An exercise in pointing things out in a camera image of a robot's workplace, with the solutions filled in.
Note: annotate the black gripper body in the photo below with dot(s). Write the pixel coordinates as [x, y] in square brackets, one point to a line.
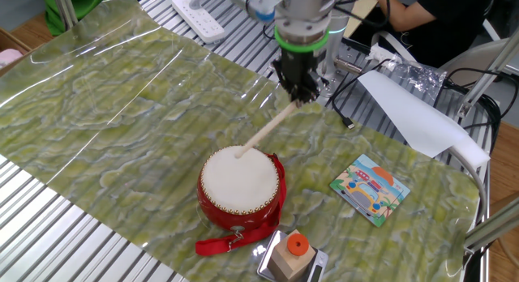
[298, 67]

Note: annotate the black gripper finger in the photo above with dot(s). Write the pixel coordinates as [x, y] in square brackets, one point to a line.
[310, 95]
[292, 93]

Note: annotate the pale wooden drumstick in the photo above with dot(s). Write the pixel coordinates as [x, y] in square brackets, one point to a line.
[267, 128]

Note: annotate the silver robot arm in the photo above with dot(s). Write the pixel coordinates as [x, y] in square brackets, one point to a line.
[304, 6]

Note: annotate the red drum white head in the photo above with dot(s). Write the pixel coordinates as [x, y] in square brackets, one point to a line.
[239, 185]

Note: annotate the white paper sheet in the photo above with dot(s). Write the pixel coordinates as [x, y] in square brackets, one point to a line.
[417, 120]

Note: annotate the white power strip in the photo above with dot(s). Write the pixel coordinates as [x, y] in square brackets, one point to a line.
[198, 18]

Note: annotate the cartoon car puzzle board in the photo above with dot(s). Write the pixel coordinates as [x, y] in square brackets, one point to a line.
[369, 190]

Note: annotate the crumpled clear plastic bag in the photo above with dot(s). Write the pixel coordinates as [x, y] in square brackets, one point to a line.
[421, 77]

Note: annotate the person in black shirt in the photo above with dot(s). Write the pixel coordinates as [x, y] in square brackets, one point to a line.
[446, 22]

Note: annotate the grey folding chair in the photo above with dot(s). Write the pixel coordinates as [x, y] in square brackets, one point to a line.
[466, 57]

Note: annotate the green marble pattern mat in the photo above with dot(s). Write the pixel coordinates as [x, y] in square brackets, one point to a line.
[121, 91]

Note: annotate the silver digital pocket scale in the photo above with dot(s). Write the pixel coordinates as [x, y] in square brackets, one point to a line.
[264, 262]

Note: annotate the wooden peg block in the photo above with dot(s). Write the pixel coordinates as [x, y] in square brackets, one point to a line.
[290, 266]

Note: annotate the pink soft item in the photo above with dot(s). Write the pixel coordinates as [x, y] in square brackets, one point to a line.
[9, 58]

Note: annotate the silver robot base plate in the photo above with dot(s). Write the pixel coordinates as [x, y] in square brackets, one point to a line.
[338, 86]

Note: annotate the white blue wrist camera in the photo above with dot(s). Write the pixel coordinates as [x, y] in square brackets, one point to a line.
[265, 15]

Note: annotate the aluminium frame post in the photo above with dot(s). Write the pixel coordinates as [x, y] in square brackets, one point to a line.
[492, 227]
[65, 10]
[486, 76]

